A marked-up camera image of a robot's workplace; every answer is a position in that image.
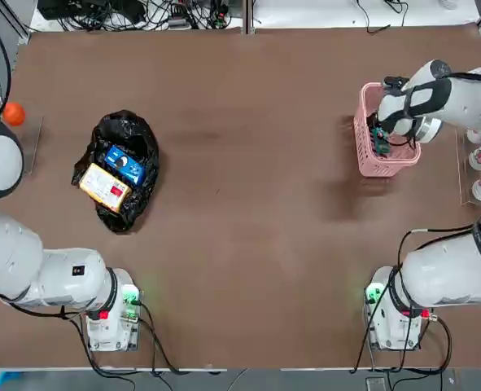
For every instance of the teal snack packet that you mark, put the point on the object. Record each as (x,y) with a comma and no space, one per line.
(382,143)

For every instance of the blue cookie box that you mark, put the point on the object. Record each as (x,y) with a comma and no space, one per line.
(122,161)

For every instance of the yellow wafer box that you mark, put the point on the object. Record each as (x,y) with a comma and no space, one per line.
(101,185)

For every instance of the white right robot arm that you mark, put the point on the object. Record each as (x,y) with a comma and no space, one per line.
(439,281)

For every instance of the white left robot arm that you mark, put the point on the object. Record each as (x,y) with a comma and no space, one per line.
(12,252)

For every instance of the pink plastic basket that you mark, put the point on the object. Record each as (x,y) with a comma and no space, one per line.
(370,163)

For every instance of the black plastic bag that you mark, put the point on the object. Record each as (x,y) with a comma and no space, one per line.
(122,121)

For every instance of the clear acrylic bottle shelf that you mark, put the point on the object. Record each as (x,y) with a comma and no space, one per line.
(464,183)

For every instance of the clear acrylic fruit stand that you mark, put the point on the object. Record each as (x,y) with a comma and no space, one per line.
(34,138)

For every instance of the orange fruit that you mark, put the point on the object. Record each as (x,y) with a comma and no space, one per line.
(13,113)

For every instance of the aluminium frame post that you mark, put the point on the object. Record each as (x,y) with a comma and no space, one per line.
(248,16)

